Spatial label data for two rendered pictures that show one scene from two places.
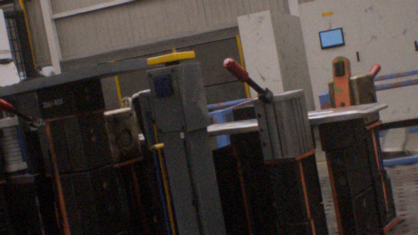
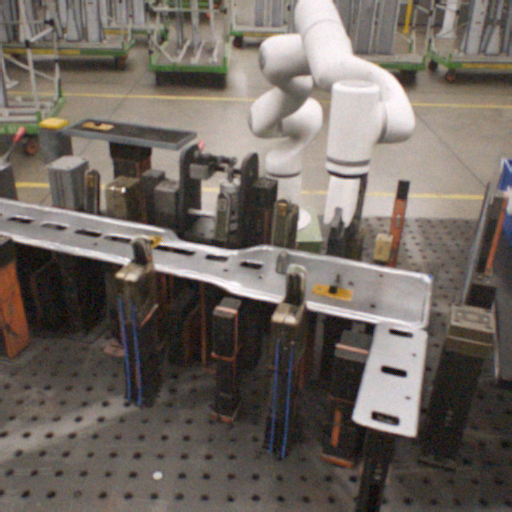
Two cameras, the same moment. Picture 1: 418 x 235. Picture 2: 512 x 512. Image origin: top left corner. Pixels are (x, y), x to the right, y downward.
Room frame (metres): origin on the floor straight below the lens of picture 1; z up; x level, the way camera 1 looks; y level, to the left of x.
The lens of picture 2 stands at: (2.89, 0.13, 1.66)
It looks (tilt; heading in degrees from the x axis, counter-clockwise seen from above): 29 degrees down; 163
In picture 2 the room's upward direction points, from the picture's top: 2 degrees clockwise
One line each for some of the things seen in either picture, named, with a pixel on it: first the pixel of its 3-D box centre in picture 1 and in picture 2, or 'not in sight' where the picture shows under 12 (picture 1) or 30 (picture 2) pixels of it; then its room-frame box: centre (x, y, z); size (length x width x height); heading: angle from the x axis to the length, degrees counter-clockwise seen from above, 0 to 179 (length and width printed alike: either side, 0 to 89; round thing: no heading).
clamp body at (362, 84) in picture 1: (362, 153); not in sight; (1.46, -0.33, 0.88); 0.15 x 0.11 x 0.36; 145
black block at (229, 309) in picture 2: not in sight; (228, 363); (1.94, 0.38, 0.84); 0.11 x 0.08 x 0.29; 145
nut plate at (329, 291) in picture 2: not in sight; (332, 290); (1.95, 0.61, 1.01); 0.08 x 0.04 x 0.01; 55
